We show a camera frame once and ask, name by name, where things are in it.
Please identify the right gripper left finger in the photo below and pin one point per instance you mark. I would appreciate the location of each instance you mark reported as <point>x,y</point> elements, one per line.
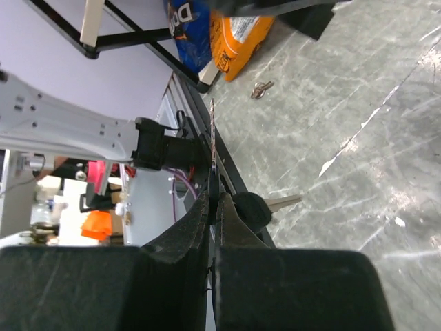
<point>158,286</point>

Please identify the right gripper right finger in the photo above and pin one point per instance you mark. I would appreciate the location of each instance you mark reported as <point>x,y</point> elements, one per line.
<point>261,288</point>

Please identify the black key bunch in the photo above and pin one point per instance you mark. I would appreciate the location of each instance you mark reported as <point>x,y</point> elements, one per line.
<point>252,209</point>

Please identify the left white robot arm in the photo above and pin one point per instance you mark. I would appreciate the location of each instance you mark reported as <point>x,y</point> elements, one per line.
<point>33,121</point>

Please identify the small brass key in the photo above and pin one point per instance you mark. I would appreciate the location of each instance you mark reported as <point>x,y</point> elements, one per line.
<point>260,89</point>

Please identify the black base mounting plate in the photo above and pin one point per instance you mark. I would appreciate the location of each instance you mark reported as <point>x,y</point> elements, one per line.
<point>220,155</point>

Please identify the orange snack bag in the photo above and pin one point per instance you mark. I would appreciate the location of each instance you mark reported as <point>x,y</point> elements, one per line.
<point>233,41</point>

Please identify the blue snack bag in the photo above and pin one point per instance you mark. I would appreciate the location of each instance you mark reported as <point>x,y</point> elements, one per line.
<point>189,23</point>

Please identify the aluminium rail frame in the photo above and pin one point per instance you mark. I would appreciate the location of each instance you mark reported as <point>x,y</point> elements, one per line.
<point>154,199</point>

